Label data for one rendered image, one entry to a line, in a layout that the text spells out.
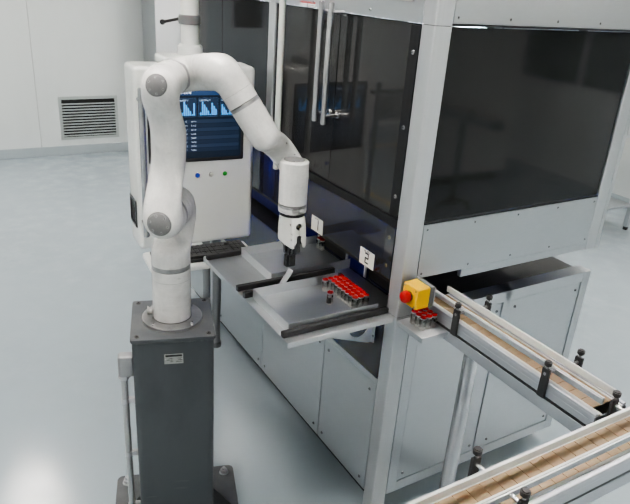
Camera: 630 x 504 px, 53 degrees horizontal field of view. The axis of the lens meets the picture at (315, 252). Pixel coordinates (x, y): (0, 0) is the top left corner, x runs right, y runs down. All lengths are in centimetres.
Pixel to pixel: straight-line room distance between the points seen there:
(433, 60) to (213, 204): 127
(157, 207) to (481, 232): 108
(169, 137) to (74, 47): 535
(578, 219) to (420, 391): 89
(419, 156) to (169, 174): 73
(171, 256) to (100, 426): 131
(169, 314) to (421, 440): 111
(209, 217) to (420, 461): 133
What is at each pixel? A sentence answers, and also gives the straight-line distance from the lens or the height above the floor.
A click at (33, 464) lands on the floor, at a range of 296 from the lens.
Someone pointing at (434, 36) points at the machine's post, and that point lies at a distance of 187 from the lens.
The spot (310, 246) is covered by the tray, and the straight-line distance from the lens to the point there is 261.
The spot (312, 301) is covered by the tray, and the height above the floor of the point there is 88.
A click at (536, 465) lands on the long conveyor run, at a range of 158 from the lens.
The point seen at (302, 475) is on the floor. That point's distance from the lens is 279.
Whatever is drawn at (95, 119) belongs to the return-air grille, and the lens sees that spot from 729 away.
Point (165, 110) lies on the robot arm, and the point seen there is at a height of 155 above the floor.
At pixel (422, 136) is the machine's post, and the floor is 149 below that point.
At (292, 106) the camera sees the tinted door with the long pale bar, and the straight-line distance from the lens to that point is 257.
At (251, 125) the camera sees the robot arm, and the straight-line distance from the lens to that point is 178.
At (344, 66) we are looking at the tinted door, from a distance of 225.
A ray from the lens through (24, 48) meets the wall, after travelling 708.
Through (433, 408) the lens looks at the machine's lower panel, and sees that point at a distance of 251.
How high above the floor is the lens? 190
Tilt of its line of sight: 23 degrees down
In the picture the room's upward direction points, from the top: 4 degrees clockwise
